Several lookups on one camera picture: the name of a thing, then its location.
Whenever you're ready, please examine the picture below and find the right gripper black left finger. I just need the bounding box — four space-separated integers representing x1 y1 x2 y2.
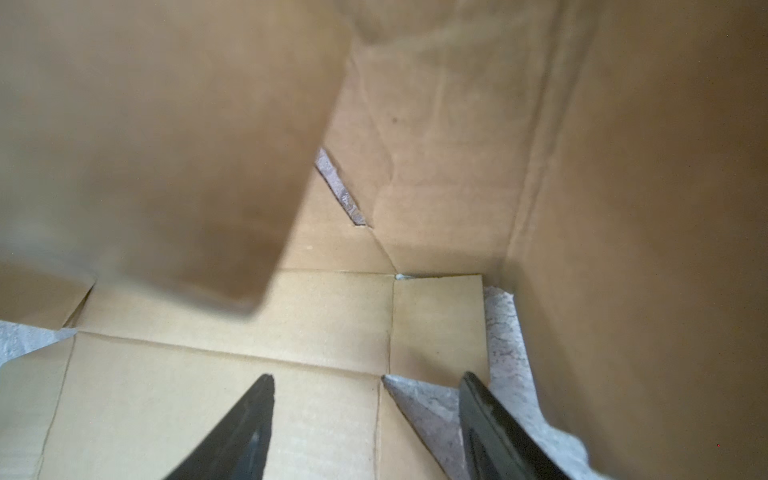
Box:
166 374 275 480

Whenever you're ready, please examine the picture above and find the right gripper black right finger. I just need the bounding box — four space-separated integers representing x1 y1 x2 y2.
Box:
459 372 569 480

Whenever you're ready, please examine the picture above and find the brown cardboard box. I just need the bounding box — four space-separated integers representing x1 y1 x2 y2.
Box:
1 1 767 479

